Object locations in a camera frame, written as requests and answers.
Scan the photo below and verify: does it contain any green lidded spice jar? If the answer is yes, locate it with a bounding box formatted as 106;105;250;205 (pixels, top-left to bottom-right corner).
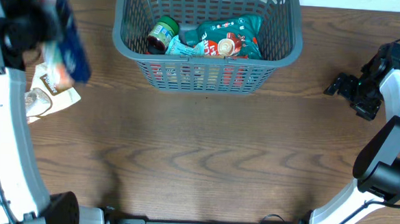
147;16;179;52

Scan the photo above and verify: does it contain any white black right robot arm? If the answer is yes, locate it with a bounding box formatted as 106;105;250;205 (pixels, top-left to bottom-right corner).
298;40;400;224

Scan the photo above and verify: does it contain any green Nescafe coffee bag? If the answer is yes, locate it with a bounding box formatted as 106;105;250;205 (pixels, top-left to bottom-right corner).
184;14;263;60

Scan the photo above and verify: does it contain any blue Kleenex tissue multipack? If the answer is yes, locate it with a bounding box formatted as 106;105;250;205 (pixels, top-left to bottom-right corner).
37;0;91;89

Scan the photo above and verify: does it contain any beige brown snack pouch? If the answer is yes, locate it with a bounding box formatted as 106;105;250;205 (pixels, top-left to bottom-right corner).
25;62;81;124

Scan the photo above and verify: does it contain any grey plastic mesh basket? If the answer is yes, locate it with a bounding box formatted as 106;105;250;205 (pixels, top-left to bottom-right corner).
112;0;303;95

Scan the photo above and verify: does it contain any teal wet wipes pack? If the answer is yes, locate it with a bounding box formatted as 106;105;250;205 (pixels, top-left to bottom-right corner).
165;36;205;56

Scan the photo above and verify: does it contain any orange San Remo spaghetti pack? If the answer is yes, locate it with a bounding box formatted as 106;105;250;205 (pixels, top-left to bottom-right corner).
138;62;264;92

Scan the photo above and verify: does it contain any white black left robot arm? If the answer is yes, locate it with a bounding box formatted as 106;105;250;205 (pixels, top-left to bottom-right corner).
0;0;105;224

